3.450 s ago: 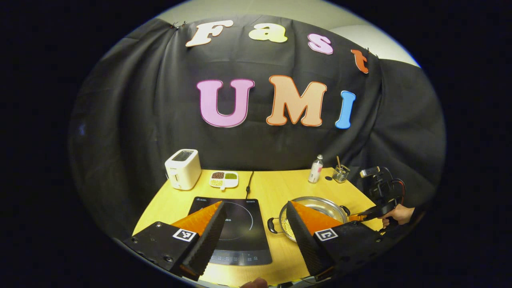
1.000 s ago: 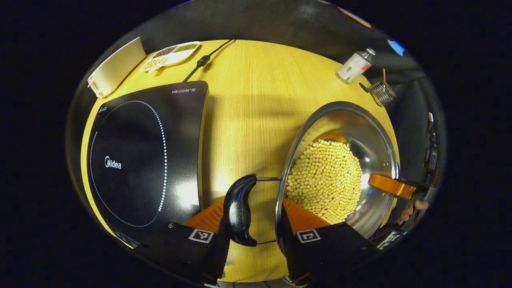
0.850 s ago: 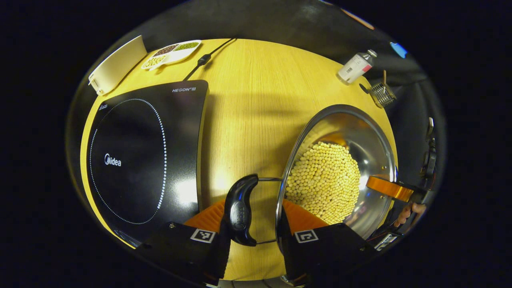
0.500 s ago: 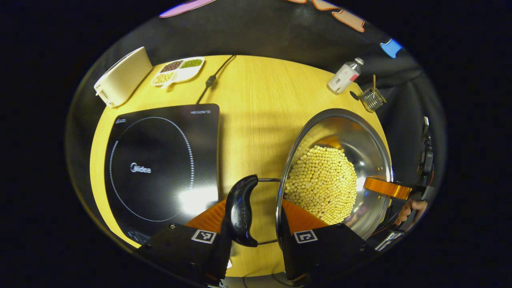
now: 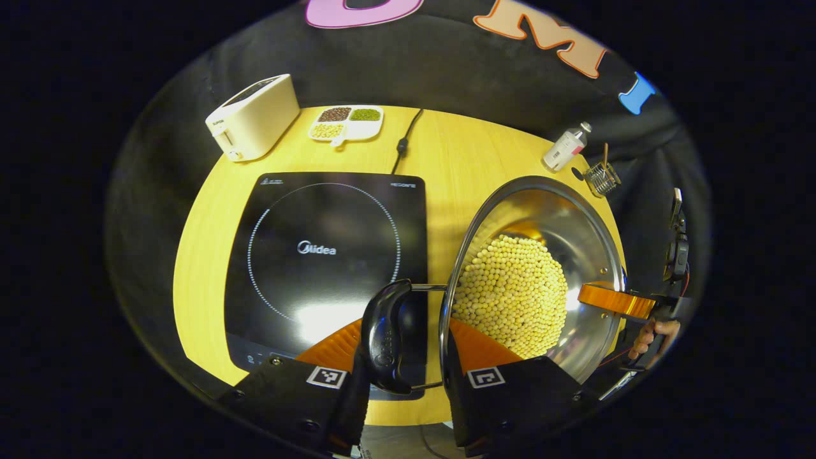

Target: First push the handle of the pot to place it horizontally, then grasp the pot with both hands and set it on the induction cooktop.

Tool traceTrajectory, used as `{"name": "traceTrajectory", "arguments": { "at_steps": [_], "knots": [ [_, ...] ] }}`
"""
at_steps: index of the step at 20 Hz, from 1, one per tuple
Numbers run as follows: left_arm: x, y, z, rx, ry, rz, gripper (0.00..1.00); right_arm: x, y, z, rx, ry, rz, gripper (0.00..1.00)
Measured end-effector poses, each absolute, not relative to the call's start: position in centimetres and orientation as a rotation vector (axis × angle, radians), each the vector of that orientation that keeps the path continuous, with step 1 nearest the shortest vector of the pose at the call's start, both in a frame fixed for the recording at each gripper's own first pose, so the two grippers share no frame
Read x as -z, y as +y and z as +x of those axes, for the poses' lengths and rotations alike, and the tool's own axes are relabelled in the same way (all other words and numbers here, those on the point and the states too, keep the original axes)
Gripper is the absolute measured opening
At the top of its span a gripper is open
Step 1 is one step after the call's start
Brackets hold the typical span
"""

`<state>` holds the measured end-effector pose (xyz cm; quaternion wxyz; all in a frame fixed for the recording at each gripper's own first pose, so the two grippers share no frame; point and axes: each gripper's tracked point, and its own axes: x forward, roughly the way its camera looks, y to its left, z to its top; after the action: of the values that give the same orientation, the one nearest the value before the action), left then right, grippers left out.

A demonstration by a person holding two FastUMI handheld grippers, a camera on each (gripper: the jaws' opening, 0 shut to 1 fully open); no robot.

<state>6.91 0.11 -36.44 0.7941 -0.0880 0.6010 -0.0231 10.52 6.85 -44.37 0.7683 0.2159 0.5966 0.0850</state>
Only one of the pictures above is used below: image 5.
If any white divided dish of beans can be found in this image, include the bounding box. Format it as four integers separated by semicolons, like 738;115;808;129
308;105;385;148

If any small glass cup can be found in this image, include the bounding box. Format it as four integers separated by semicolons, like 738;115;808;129
583;161;622;198

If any pile of yellow soybeans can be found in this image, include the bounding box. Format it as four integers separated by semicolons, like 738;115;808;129
451;234;569;360

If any black induction cooktop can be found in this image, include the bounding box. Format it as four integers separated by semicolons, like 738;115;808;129
223;171;428;402

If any small clear plastic bottle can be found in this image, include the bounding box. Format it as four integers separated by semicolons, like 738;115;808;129
542;122;592;173

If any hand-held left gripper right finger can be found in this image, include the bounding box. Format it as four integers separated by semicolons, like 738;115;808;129
443;317;600;456

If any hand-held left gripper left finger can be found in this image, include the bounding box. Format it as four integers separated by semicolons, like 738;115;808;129
217;317;374;456

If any steel pot with black handles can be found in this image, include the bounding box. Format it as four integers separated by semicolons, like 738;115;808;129
360;175;629;396

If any white toaster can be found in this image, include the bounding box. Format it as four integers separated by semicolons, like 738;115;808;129
205;73;301;163

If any black power cable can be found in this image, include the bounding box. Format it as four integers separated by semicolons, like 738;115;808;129
390;108;425;175

